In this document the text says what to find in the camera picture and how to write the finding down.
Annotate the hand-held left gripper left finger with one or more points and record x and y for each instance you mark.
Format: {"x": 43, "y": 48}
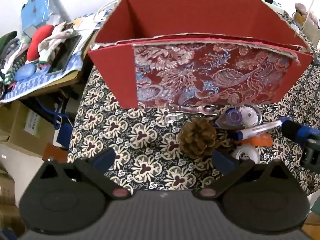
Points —
{"x": 103, "y": 158}

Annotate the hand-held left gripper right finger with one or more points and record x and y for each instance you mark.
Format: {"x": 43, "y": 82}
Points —
{"x": 223, "y": 161}

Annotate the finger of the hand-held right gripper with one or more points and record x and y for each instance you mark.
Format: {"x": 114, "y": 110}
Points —
{"x": 293, "y": 131}

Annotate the clear tape roll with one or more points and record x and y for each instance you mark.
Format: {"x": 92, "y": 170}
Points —
{"x": 246, "y": 153}

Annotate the orange lighter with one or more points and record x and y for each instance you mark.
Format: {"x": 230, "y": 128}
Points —
{"x": 261, "y": 140}

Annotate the blue white marker pen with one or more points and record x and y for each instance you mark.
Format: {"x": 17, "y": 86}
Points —
{"x": 260, "y": 130}

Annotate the brown pine cone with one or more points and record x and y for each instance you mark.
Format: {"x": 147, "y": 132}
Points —
{"x": 197, "y": 138}

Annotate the red cardboard box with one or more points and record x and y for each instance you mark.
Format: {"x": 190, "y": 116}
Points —
{"x": 200, "y": 17}

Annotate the clear correction tape dispenser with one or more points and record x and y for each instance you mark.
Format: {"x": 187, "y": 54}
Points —
{"x": 240, "y": 116}

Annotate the brown cardboard carton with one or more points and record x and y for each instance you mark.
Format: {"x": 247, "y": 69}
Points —
{"x": 22, "y": 127}

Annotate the blue checkered towel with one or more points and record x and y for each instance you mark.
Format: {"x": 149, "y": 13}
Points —
{"x": 37, "y": 82}

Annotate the black smartphone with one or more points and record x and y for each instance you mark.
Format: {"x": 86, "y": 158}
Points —
{"x": 65, "y": 55}

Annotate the small tan box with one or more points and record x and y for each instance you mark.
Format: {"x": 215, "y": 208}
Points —
{"x": 300, "y": 17}

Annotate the blue oval case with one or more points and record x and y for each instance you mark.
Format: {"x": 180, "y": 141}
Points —
{"x": 25, "y": 72}

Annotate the pink plush toy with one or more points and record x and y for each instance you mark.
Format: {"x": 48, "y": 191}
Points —
{"x": 303, "y": 8}

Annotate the white power strip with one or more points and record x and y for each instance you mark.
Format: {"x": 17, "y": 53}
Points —
{"x": 277, "y": 6}

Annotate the white crumpled cloth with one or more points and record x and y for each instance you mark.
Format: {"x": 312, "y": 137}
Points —
{"x": 58, "y": 36}

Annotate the red plush toy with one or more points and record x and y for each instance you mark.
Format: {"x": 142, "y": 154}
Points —
{"x": 37, "y": 42}

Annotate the dark green cloth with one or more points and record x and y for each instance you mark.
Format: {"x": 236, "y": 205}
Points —
{"x": 7, "y": 41}

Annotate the blue plastic bag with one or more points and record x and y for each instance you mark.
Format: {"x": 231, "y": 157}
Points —
{"x": 35, "y": 12}

